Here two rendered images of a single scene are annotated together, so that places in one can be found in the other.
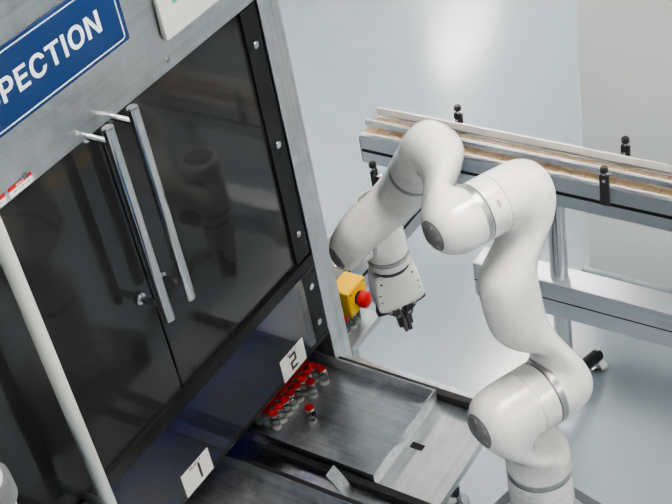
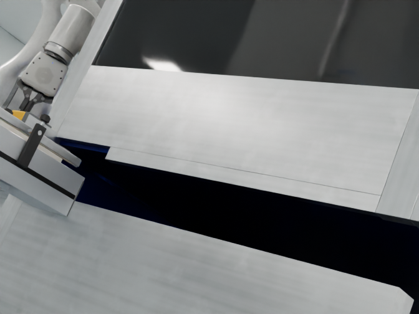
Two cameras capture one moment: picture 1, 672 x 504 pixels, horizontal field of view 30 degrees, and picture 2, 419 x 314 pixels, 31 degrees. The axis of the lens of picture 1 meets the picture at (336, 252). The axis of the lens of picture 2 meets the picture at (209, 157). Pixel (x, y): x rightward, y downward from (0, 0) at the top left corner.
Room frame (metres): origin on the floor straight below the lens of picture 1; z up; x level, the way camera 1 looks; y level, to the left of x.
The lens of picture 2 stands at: (3.87, 0.52, 0.66)
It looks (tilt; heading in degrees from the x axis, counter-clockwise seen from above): 15 degrees up; 184
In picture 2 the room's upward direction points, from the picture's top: 23 degrees clockwise
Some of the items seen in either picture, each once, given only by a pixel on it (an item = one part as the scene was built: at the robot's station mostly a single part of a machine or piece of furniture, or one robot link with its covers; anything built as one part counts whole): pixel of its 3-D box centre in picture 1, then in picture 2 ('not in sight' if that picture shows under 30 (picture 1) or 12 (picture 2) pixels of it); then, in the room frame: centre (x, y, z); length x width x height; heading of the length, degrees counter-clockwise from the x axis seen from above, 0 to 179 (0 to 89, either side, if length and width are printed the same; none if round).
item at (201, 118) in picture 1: (215, 197); not in sight; (1.91, 0.20, 1.50); 0.43 x 0.01 x 0.59; 141
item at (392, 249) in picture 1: (378, 226); (73, 32); (1.92, -0.09, 1.36); 0.09 x 0.08 x 0.13; 121
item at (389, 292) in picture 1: (394, 280); (45, 73); (1.92, -0.10, 1.22); 0.10 x 0.07 x 0.11; 104
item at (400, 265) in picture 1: (389, 257); (56, 54); (1.92, -0.10, 1.28); 0.09 x 0.08 x 0.03; 104
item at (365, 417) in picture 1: (337, 413); not in sight; (1.91, 0.07, 0.90); 0.34 x 0.26 x 0.04; 51
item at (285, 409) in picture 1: (295, 395); not in sight; (1.98, 0.15, 0.90); 0.18 x 0.02 x 0.05; 141
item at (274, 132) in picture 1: (287, 187); not in sight; (2.06, 0.07, 1.40); 0.05 x 0.01 x 0.80; 141
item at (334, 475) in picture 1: (361, 490); not in sight; (1.68, 0.05, 0.91); 0.14 x 0.03 x 0.06; 51
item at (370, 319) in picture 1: (342, 325); not in sight; (2.22, 0.02, 0.87); 0.14 x 0.13 x 0.02; 51
